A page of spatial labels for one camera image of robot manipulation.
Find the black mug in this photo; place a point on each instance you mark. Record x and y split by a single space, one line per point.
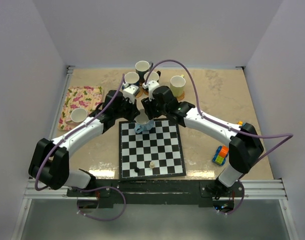
153 76

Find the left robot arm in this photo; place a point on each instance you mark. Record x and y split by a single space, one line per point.
95 125

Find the dark blue mug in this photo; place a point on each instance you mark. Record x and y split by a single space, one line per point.
130 78

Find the left aluminium rail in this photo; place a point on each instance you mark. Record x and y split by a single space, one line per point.
57 112

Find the white chess piece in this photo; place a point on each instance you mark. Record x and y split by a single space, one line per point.
152 164

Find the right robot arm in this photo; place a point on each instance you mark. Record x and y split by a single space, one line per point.
244 146

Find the colourful toy car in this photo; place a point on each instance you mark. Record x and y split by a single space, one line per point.
221 155

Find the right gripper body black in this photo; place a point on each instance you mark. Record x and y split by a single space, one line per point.
153 109

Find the aluminium rail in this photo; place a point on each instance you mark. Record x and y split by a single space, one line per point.
249 189
57 112

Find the green mug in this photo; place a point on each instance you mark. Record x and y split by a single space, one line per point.
177 85

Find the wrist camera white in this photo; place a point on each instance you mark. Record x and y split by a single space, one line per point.
130 93
151 86

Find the teal grey mug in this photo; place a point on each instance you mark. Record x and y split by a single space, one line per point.
141 68

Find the black white chessboard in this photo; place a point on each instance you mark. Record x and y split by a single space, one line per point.
162 145

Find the front aluminium rail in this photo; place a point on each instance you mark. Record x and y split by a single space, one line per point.
249 189

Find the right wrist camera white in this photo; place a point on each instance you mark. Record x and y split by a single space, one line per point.
151 86

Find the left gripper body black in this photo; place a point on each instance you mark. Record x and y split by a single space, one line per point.
126 110

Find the pink mug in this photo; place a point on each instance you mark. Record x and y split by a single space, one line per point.
77 116

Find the woven rattan coaster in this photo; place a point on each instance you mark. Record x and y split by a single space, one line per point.
181 97
139 93

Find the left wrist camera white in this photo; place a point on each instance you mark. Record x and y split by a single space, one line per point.
130 93

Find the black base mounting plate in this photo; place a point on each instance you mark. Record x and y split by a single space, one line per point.
88 199

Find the floral serving tray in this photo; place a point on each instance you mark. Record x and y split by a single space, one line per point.
86 97

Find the light blue mug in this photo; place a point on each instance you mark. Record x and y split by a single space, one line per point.
142 122

